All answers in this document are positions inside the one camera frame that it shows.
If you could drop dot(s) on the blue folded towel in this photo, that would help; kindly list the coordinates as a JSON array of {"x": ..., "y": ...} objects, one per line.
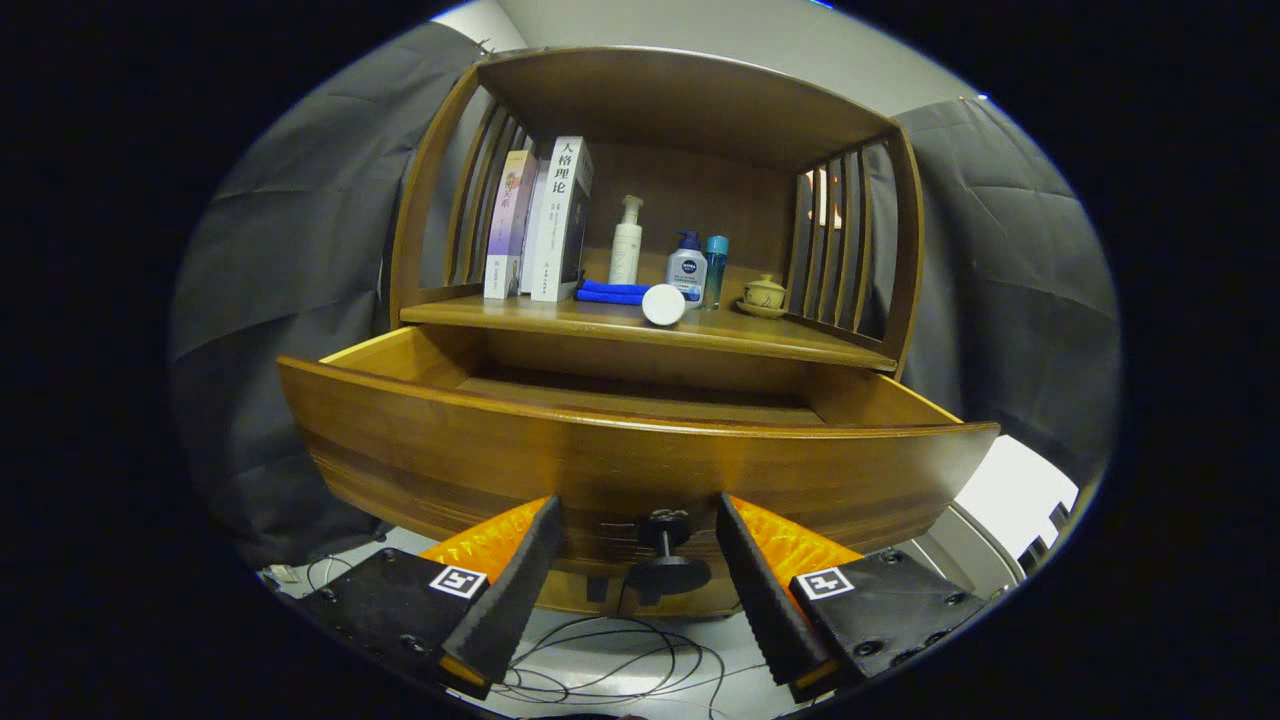
[{"x": 610, "y": 293}]

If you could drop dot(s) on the wooden cabinet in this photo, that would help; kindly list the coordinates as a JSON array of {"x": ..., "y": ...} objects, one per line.
[{"x": 680, "y": 100}]

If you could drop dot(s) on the wooden drawer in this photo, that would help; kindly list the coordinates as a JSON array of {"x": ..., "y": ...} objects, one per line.
[{"x": 600, "y": 460}]

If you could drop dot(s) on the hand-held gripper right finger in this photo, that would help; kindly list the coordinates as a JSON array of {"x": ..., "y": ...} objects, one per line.
[{"x": 765, "y": 600}]

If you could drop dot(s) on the thick white book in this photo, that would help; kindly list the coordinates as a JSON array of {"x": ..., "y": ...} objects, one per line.
[{"x": 555, "y": 230}]

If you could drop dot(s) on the black backdrop cloth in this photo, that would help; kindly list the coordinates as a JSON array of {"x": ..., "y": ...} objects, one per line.
[{"x": 300, "y": 250}]

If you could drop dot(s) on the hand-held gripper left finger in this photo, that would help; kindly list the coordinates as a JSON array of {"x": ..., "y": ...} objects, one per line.
[{"x": 510, "y": 600}]

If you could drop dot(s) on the white bottle blue pump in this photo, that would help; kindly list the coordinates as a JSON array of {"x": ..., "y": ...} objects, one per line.
[{"x": 688, "y": 275}]

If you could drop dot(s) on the wooden countertop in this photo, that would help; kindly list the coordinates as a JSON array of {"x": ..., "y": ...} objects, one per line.
[{"x": 560, "y": 318}]

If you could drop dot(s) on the purple book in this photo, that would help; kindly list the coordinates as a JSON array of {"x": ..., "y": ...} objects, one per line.
[{"x": 508, "y": 225}]

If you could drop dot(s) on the black drawer knob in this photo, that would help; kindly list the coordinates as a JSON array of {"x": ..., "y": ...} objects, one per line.
[{"x": 668, "y": 575}]

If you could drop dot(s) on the clear bottle teal cap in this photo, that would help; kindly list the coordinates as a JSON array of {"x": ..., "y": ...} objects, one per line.
[{"x": 716, "y": 270}]

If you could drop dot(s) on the white green cleanser tube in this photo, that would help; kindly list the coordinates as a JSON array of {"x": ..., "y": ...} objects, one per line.
[{"x": 663, "y": 305}]

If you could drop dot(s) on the beige lidded teacup with saucer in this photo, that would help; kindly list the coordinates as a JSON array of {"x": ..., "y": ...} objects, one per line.
[{"x": 764, "y": 296}]

